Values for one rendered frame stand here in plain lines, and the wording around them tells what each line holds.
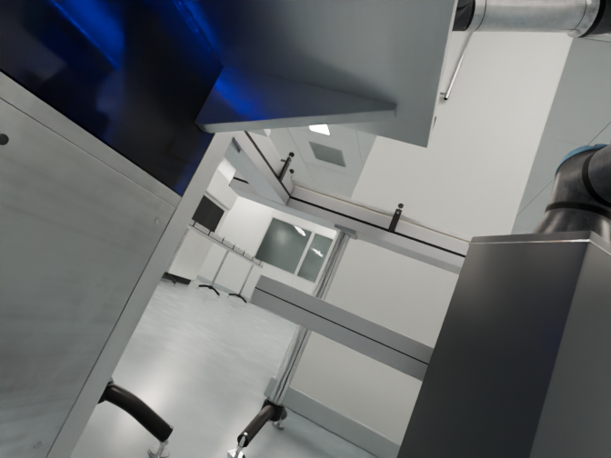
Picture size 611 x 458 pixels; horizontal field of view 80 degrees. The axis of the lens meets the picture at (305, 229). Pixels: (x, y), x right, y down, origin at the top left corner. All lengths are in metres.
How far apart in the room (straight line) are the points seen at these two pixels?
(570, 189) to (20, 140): 0.90
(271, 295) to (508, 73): 1.89
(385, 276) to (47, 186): 1.67
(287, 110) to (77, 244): 0.39
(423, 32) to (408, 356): 1.08
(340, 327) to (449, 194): 1.08
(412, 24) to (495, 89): 2.01
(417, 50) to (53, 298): 0.61
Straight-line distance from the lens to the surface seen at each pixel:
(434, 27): 0.51
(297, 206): 1.49
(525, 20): 1.03
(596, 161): 0.85
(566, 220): 0.84
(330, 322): 1.39
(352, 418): 2.00
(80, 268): 0.65
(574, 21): 1.08
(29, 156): 0.55
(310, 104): 0.66
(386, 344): 1.37
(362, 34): 0.55
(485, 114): 2.40
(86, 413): 0.85
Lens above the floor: 0.51
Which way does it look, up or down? 11 degrees up
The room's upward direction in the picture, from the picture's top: 24 degrees clockwise
